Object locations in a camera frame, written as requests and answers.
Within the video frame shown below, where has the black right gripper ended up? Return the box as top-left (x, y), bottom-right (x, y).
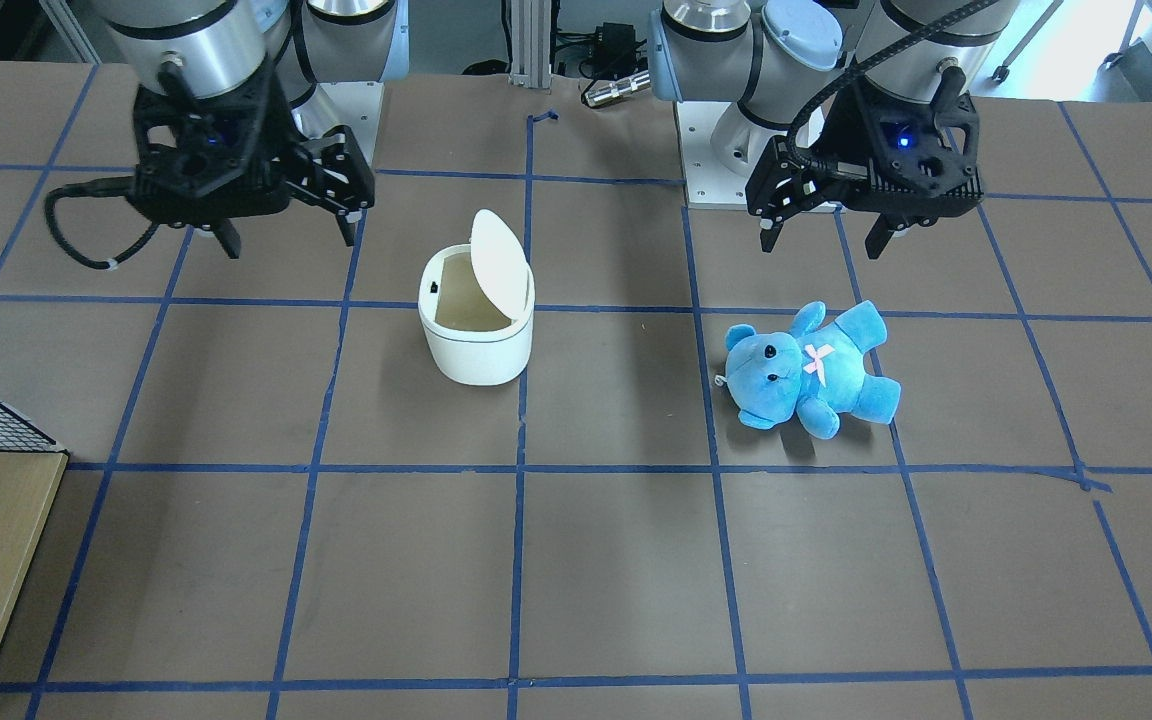
top-left (127, 60), bottom-right (376, 260)

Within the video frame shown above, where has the aluminium profile post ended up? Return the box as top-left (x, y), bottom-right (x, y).
top-left (502, 1), bottom-right (558, 92)

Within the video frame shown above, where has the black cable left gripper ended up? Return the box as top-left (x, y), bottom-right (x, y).
top-left (786, 0), bottom-right (1002, 176)

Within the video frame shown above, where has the blue teddy bear plush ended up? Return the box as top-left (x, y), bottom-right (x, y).
top-left (714, 300), bottom-right (902, 439)

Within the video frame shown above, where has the black power adapter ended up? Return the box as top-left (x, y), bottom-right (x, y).
top-left (589, 22), bottom-right (637, 77)

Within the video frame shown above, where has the white small trash can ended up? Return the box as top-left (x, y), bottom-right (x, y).
top-left (419, 209), bottom-right (535, 386)

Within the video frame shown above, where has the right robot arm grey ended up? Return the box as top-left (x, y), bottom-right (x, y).
top-left (82, 1), bottom-right (410, 258)

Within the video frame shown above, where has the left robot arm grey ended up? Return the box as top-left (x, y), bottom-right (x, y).
top-left (646, 1), bottom-right (1018, 259)

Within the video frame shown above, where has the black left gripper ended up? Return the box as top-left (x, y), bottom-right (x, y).
top-left (746, 76), bottom-right (986, 260)

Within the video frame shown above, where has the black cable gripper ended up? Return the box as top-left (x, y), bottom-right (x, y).
top-left (786, 0), bottom-right (1002, 176)
top-left (43, 175), bottom-right (162, 272)

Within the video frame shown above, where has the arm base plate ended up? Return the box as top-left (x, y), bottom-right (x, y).
top-left (675, 101), bottom-right (776, 211)
top-left (291, 82), bottom-right (385, 161)

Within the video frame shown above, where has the silver metal cylinder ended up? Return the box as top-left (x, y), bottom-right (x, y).
top-left (579, 70), bottom-right (652, 109)

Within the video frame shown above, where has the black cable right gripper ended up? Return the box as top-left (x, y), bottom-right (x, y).
top-left (43, 175), bottom-right (162, 272)

